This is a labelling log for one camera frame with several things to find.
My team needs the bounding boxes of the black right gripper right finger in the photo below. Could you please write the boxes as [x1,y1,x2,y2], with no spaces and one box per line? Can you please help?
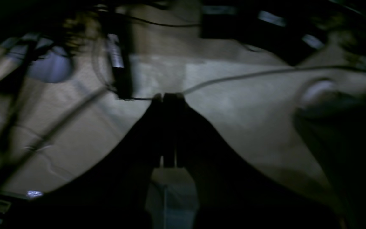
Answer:
[164,93,341,229]

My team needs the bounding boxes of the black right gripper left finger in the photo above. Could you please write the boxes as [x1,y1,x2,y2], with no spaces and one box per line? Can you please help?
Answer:
[8,94,162,229]

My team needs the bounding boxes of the grey cable on floor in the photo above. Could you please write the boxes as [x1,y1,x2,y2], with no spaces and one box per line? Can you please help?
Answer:
[129,65,366,101]

